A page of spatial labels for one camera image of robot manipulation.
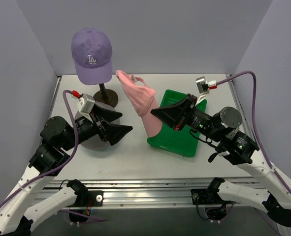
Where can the purple baseball cap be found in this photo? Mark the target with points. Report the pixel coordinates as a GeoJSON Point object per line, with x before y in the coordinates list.
{"type": "Point", "coordinates": [92, 52]}

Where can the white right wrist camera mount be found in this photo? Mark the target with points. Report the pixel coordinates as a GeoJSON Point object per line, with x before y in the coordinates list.
{"type": "Point", "coordinates": [204, 88]}

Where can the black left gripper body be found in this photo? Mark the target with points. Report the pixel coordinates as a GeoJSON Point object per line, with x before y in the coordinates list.
{"type": "Point", "coordinates": [99, 126]}

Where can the aluminium frame rail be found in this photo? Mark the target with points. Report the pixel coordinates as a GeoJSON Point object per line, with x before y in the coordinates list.
{"type": "Point", "coordinates": [133, 174]}

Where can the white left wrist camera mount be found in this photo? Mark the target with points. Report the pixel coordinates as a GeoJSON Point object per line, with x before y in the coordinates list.
{"type": "Point", "coordinates": [84, 104]}

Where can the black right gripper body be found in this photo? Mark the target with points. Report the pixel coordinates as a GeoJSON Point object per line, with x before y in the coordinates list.
{"type": "Point", "coordinates": [184, 114]}

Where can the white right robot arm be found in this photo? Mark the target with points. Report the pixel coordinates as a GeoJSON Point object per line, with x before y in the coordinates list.
{"type": "Point", "coordinates": [239, 150]}

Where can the pink baseball cap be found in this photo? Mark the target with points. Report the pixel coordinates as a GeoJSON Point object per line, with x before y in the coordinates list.
{"type": "Point", "coordinates": [143, 100]}

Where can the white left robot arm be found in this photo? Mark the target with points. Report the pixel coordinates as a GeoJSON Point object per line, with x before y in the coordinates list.
{"type": "Point", "coordinates": [60, 140]}

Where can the brown mannequin stand base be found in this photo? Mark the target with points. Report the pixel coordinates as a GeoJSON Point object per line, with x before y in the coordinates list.
{"type": "Point", "coordinates": [106, 96]}

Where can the grey bucket hat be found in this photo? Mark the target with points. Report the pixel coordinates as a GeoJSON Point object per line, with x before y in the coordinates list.
{"type": "Point", "coordinates": [98, 145]}

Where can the green plastic tray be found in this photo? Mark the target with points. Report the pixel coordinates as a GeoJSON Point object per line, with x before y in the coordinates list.
{"type": "Point", "coordinates": [181, 142]}

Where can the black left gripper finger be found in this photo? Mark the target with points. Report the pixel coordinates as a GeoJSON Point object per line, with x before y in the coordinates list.
{"type": "Point", "coordinates": [106, 112]}
{"type": "Point", "coordinates": [115, 132]}

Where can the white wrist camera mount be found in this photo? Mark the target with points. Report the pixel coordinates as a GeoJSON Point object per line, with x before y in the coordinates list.
{"type": "Point", "coordinates": [204, 88]}
{"type": "Point", "coordinates": [84, 104]}

